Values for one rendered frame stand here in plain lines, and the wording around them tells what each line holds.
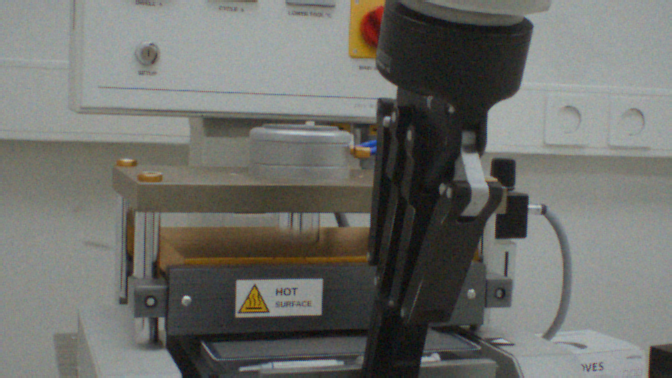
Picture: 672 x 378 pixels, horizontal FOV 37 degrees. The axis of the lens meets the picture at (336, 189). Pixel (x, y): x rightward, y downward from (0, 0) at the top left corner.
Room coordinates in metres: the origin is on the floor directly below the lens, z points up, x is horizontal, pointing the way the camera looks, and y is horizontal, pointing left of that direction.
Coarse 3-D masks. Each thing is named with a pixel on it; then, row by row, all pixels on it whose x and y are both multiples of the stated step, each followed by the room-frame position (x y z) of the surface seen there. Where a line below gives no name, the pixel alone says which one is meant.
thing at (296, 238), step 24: (288, 216) 0.76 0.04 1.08; (312, 216) 0.76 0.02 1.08; (168, 240) 0.75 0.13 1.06; (192, 240) 0.75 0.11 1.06; (216, 240) 0.76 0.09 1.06; (240, 240) 0.76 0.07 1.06; (264, 240) 0.77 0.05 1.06; (288, 240) 0.76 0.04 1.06; (312, 240) 0.76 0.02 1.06; (336, 240) 0.78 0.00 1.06; (360, 240) 0.79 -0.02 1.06; (168, 264) 0.73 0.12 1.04; (192, 264) 0.66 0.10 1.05; (216, 264) 0.67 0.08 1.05
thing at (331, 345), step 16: (320, 336) 0.68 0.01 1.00; (336, 336) 0.68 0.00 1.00; (352, 336) 0.69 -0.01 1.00; (432, 336) 0.70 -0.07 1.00; (448, 336) 0.70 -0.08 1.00; (224, 352) 0.63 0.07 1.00; (240, 352) 0.63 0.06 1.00; (256, 352) 0.63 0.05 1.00; (272, 352) 0.63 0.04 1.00; (288, 352) 0.63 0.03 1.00; (304, 352) 0.64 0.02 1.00; (320, 352) 0.64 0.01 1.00; (336, 352) 0.64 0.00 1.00; (352, 352) 0.64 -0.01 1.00
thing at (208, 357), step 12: (300, 336) 0.68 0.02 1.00; (204, 348) 0.64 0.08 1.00; (480, 348) 0.67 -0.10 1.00; (216, 360) 0.61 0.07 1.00; (228, 360) 0.61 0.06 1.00; (240, 360) 0.61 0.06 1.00; (252, 360) 0.61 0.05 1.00; (264, 360) 0.62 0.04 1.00; (276, 360) 0.62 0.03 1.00; (288, 360) 0.62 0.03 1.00; (300, 360) 0.62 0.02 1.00; (312, 360) 0.63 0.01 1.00; (324, 360) 0.63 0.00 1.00; (336, 360) 0.63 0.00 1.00; (348, 360) 0.63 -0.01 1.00; (360, 360) 0.64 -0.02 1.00; (432, 360) 0.65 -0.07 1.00; (216, 372) 0.61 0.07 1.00; (228, 372) 0.61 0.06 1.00; (240, 372) 0.61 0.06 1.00
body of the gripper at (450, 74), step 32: (384, 32) 0.49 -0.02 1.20; (416, 32) 0.47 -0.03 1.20; (448, 32) 0.47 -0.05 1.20; (480, 32) 0.47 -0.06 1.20; (512, 32) 0.48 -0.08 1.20; (384, 64) 0.49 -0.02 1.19; (416, 64) 0.48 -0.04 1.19; (448, 64) 0.47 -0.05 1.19; (480, 64) 0.47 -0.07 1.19; (512, 64) 0.48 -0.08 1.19; (416, 96) 0.52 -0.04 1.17; (448, 96) 0.48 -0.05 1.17; (480, 96) 0.48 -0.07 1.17; (448, 128) 0.48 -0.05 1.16; (480, 128) 0.48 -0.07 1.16; (448, 160) 0.48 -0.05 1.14
